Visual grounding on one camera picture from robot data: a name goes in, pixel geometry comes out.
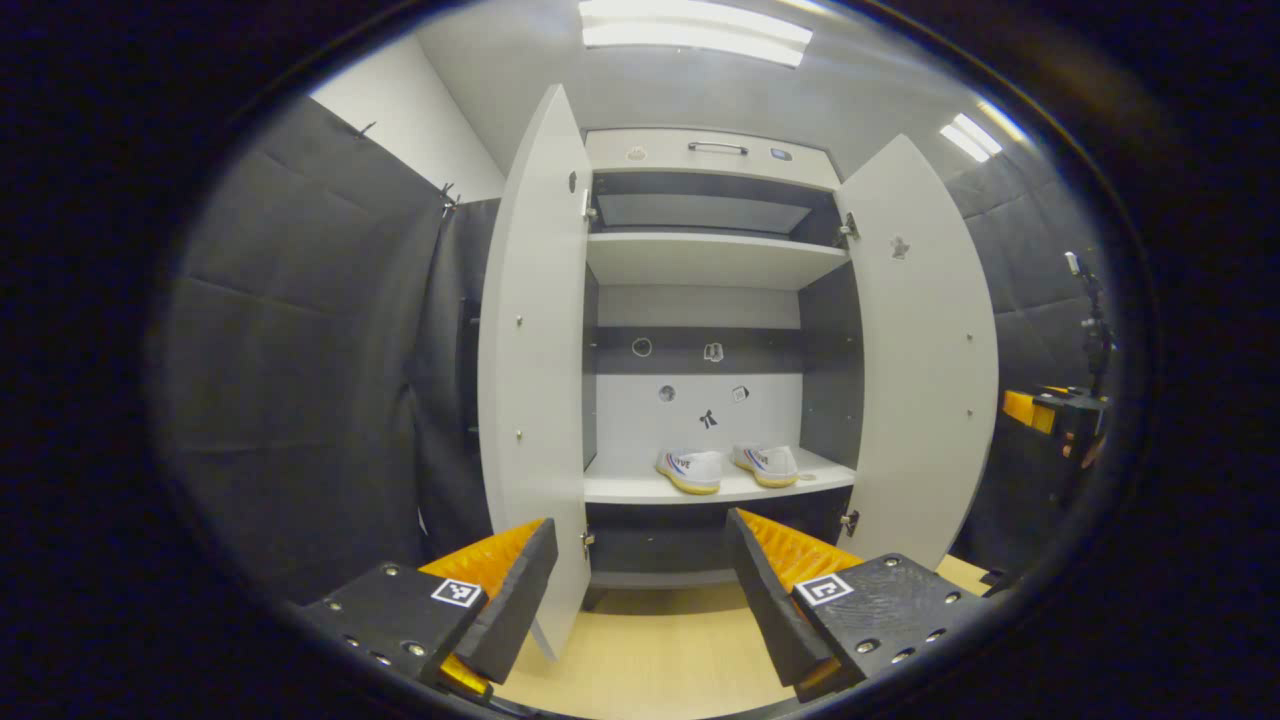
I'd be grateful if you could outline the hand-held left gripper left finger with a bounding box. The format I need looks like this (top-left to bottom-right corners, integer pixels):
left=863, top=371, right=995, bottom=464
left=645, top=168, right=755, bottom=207
left=300, top=517, right=561, bottom=701

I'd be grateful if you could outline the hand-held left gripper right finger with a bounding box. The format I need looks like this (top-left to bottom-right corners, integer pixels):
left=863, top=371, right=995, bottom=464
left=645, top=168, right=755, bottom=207
left=725, top=508, right=986, bottom=704

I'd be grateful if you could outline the white canvas shoe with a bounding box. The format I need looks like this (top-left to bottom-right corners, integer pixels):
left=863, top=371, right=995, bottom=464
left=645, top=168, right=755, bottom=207
left=655, top=448, right=724, bottom=496
left=732, top=443, right=801, bottom=489

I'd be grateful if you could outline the grey cabinet drawer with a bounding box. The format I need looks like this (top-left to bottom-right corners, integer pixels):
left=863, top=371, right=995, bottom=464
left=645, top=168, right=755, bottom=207
left=585, top=127, right=843, bottom=191

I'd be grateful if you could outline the small ceiling light panel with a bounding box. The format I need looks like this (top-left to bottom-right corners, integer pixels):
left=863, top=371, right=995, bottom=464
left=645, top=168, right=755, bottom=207
left=938, top=112, right=1004, bottom=164

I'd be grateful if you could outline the black backdrop cloth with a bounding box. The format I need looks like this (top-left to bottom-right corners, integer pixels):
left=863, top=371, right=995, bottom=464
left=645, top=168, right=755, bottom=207
left=150, top=95, right=1126, bottom=601

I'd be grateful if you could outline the large ceiling light panel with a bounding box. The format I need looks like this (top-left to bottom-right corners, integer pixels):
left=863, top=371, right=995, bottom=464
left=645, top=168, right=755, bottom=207
left=578, top=0, right=814, bottom=69

